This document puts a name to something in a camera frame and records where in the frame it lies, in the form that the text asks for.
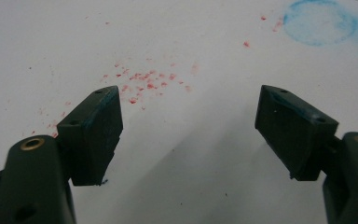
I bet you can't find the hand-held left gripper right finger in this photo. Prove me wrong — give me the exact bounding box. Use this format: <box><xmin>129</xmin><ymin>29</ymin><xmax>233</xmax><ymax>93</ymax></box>
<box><xmin>254</xmin><ymin>84</ymin><xmax>340</xmax><ymax>182</ymax></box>

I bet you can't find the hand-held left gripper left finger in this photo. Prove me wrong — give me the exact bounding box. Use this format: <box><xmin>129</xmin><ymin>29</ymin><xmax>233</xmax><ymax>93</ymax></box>
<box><xmin>56</xmin><ymin>85</ymin><xmax>124</xmax><ymax>187</ymax></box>

